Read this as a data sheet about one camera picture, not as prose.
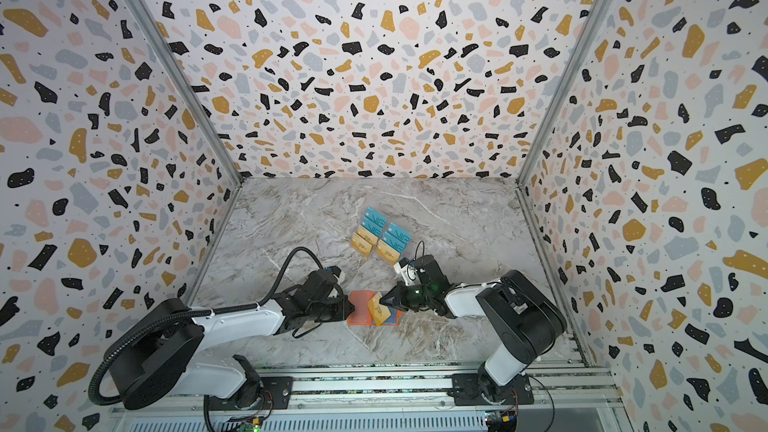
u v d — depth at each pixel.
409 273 0.83
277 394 0.73
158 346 0.46
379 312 0.85
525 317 0.47
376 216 1.00
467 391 0.74
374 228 0.97
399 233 0.94
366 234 0.98
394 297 0.81
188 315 0.46
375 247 0.97
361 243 0.99
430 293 0.73
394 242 0.95
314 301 0.68
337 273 0.83
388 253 0.95
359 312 0.86
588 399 0.76
